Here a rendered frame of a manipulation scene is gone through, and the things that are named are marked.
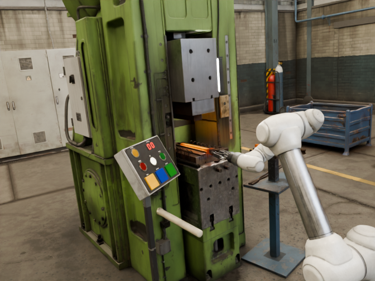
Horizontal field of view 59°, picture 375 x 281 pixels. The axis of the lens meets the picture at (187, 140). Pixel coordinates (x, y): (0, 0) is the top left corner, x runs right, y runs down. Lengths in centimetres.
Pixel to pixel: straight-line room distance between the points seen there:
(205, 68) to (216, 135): 59
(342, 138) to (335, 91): 518
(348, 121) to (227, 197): 354
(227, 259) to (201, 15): 182
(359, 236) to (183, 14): 168
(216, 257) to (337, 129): 369
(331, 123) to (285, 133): 441
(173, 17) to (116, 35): 43
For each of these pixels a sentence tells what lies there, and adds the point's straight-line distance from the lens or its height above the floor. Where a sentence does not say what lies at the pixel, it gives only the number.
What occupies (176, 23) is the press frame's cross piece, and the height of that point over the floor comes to 188.
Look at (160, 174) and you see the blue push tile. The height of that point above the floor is 102.
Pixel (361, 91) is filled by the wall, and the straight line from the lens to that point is 1044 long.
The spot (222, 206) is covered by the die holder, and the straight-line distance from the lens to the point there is 246.
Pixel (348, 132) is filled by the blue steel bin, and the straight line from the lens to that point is 573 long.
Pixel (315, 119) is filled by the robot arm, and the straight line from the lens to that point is 157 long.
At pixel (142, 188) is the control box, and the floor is 100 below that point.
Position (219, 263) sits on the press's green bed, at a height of 13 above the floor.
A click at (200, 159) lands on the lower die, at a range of 230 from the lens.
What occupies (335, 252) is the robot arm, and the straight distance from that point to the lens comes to 147.
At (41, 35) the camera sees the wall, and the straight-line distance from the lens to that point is 794.
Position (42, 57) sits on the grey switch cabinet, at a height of 194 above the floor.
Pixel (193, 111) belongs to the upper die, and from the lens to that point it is 220.
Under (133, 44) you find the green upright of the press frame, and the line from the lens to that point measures 214.
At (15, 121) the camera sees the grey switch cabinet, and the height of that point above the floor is 77.
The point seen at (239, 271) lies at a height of 0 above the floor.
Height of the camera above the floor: 161
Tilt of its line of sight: 13 degrees down
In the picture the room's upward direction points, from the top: 5 degrees counter-clockwise
